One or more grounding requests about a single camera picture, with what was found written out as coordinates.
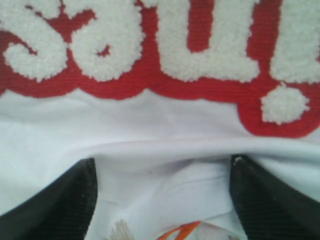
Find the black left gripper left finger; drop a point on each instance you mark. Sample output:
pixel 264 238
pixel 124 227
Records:
pixel 61 211

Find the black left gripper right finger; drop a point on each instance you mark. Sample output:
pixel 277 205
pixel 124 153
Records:
pixel 268 208

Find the white t-shirt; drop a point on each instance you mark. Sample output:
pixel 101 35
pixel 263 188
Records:
pixel 161 94

